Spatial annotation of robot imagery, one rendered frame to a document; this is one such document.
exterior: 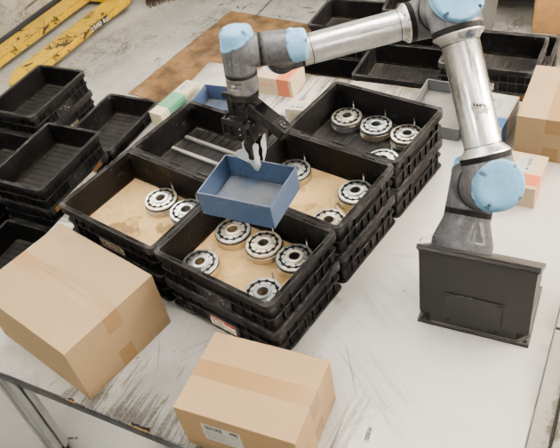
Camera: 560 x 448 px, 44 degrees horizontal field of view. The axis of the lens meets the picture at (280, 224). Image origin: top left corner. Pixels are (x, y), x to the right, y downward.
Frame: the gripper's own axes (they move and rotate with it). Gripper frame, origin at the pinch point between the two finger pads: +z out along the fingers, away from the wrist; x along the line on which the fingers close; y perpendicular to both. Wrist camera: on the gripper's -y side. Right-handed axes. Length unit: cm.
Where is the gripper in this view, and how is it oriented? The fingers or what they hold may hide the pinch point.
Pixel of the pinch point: (260, 165)
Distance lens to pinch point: 171.9
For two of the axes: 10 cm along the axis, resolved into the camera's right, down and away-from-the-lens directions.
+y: -8.8, -2.2, 4.3
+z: 0.9, 7.9, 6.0
